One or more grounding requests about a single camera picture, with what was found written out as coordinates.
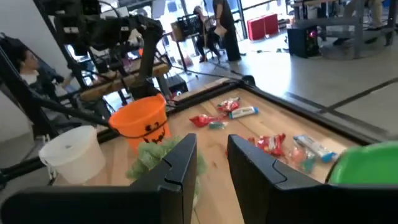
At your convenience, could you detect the orange pumpkin face bucket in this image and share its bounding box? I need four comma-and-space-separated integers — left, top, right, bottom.
108, 93, 172, 154

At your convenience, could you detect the red storage box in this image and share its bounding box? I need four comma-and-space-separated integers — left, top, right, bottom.
263, 12, 280, 35
247, 17, 266, 41

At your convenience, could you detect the wooden workbench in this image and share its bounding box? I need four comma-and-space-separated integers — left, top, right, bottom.
80, 57, 171, 102

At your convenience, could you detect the black plastic crate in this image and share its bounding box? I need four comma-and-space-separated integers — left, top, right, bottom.
177, 14, 203, 39

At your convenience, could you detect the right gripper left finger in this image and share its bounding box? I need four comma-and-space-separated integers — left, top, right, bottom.
0, 133, 198, 224

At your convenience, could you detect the green candy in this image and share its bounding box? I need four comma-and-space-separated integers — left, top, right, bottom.
208, 121, 229, 131

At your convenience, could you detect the red Skittles candy pack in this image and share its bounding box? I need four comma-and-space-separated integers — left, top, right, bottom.
188, 113, 219, 128
256, 133, 287, 158
216, 96, 241, 113

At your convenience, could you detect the blue and white candy bar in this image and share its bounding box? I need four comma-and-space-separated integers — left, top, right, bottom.
293, 134, 339, 164
229, 106, 260, 120

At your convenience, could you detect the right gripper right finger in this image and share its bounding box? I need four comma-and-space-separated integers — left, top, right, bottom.
228, 134, 398, 224

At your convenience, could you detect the artificial succulent in patterned pot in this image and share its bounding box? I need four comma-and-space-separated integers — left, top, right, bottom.
125, 136, 208, 203

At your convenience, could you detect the brown cardboard box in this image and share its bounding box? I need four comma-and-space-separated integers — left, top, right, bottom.
170, 21, 184, 43

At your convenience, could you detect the white plastic bucket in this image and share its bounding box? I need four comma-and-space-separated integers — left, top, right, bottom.
38, 124, 106, 186

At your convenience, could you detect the black computer tower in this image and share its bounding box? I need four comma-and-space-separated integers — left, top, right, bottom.
287, 26, 320, 59

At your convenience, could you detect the green plastic bucket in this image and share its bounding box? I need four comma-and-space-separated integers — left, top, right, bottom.
325, 140, 398, 187

